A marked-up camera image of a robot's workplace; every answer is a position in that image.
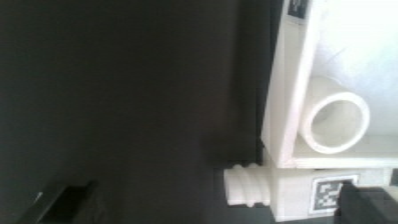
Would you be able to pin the white square tabletop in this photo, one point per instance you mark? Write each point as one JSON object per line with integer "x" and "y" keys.
{"x": 331, "y": 112}

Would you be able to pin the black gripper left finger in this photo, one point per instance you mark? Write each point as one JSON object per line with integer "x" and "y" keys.
{"x": 66, "y": 205}

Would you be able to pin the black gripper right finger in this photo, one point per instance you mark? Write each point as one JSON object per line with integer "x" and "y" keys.
{"x": 366, "y": 206}

